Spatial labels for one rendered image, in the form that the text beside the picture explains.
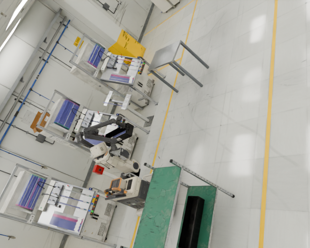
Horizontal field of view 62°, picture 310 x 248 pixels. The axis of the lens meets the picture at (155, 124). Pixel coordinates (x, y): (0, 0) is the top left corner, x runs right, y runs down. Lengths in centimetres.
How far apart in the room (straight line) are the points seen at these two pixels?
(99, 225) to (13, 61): 401
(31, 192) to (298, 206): 370
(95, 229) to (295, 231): 323
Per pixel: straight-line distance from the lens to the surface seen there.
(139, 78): 592
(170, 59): 448
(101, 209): 497
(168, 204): 265
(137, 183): 352
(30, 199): 465
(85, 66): 560
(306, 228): 295
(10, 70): 658
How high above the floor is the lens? 270
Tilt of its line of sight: 31 degrees down
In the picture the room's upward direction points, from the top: 57 degrees counter-clockwise
